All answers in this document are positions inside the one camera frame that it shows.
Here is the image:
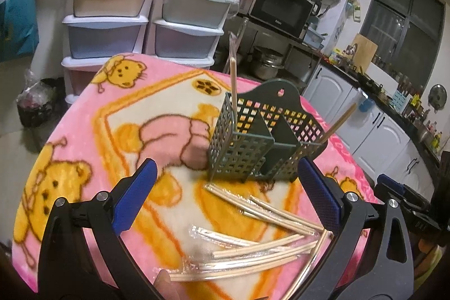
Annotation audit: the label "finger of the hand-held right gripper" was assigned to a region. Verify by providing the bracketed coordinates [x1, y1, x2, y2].
[374, 173, 422, 209]

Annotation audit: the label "green plastic utensil holder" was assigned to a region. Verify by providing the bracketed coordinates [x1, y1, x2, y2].
[207, 78, 329, 183]

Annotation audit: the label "steel pot lid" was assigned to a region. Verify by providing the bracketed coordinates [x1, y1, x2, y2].
[428, 84, 449, 113]

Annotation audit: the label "kitchen window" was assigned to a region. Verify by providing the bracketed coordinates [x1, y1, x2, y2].
[359, 0, 450, 84]

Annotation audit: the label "wooden chopstick pair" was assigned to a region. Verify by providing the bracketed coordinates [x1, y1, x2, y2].
[228, 33, 240, 135]
[318, 102, 360, 146]

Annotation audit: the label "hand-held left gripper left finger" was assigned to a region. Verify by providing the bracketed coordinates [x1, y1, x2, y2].
[38, 159, 166, 300]

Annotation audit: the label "pink bear printed blanket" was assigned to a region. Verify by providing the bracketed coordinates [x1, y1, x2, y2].
[12, 53, 374, 300]

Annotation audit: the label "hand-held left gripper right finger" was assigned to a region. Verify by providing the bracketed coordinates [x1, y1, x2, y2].
[297, 157, 415, 300]

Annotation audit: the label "metal kitchen shelf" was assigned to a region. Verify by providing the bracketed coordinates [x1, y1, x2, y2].
[216, 15, 325, 84]

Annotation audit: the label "black microwave oven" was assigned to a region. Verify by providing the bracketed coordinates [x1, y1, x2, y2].
[221, 0, 316, 39]

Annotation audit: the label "light blue plastic box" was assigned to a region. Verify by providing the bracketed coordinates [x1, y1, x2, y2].
[303, 27, 326, 48]

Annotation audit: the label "blue knife holder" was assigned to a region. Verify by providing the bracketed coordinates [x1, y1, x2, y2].
[391, 89, 414, 115]

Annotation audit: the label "person's yellow-green clothing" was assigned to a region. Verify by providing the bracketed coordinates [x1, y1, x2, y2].
[413, 244, 445, 290]

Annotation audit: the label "white kitchen cabinets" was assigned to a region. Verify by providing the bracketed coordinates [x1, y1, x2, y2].
[301, 63, 442, 190]

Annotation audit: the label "right plastic drawer tower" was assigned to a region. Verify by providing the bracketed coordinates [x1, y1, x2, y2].
[146, 0, 240, 70]

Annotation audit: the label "wooden cutting board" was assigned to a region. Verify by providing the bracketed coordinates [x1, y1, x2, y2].
[348, 33, 378, 73]

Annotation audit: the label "stacked steel pots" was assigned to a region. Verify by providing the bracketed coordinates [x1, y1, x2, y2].
[251, 46, 286, 80]

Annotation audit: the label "person's left hand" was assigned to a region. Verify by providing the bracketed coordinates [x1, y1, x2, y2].
[154, 268, 174, 300]

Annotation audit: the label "blue bag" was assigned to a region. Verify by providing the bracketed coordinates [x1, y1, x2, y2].
[0, 0, 40, 62]

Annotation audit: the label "black trash bag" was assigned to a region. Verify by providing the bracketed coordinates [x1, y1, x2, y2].
[17, 70, 66, 128]

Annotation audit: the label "pile of chopsticks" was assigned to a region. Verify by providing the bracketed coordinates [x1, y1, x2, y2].
[169, 182, 334, 297]

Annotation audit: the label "black blender jug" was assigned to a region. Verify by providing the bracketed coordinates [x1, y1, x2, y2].
[303, 0, 323, 18]

